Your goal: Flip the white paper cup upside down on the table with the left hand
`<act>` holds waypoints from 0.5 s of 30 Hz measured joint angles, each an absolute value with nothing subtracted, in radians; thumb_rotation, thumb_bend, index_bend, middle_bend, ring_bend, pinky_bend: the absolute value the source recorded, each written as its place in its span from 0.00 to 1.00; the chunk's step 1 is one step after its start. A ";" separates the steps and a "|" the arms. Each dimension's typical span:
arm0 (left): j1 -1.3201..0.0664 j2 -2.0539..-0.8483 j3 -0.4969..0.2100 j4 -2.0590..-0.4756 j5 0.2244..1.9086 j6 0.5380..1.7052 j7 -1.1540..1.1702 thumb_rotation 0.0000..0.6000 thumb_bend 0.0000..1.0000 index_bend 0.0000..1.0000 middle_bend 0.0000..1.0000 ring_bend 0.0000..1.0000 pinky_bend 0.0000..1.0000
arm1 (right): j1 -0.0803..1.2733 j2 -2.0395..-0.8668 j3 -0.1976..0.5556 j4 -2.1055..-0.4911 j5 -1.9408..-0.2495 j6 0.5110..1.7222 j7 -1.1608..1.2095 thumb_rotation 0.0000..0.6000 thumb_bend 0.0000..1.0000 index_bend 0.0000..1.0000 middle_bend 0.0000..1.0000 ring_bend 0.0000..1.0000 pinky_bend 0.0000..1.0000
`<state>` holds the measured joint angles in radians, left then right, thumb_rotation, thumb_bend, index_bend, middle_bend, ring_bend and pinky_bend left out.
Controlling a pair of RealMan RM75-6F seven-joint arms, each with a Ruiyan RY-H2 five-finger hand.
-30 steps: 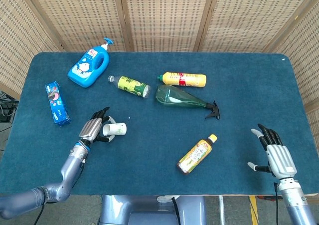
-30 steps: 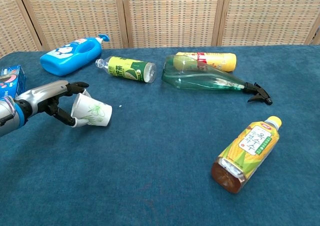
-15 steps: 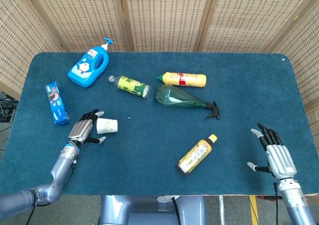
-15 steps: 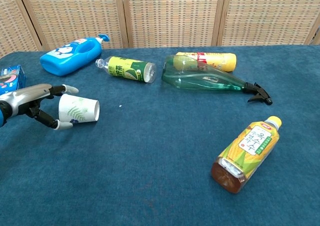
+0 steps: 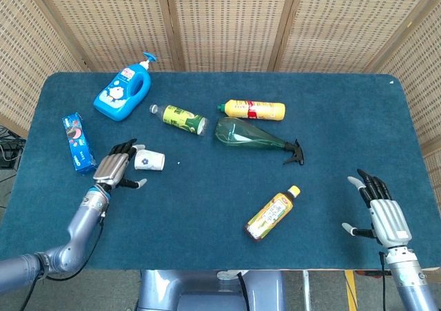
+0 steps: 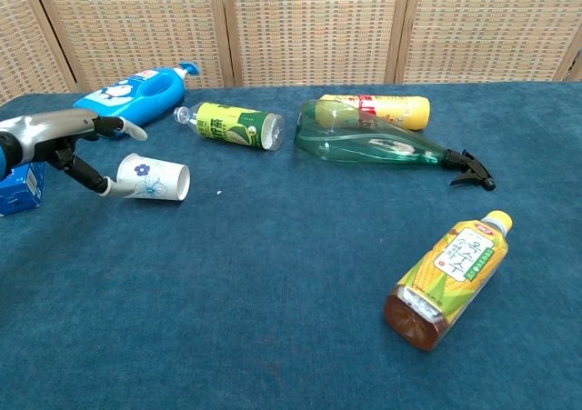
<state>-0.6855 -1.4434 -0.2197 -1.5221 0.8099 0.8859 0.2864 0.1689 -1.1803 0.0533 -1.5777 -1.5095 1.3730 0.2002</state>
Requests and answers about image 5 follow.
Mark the blue cookie box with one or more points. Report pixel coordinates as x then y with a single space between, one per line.
78 147

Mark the white paper cup green print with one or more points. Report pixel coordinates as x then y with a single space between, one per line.
151 161

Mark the green transparent spray bottle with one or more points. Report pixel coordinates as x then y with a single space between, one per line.
241 135

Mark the grey-blue robot torso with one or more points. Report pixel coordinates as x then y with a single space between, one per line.
206 292

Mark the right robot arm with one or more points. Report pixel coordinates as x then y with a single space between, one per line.
410 280

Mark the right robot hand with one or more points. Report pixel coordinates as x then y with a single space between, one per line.
389 218

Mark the woven wicker folding screen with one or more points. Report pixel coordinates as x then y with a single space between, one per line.
227 21

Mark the blue felt table cover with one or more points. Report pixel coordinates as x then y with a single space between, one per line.
206 193

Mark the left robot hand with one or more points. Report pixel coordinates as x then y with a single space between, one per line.
110 168

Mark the yellow corn tea bottle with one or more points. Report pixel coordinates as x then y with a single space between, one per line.
272 214

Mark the yellow squeeze bottle red label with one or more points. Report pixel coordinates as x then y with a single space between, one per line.
255 110

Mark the blue pump detergent bottle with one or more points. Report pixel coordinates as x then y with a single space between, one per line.
119 95

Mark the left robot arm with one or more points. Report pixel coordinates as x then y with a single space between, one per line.
79 228

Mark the clear bottle green tea label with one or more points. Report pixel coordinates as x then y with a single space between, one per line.
181 119

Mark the white table leg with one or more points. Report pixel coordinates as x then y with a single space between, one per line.
306 290

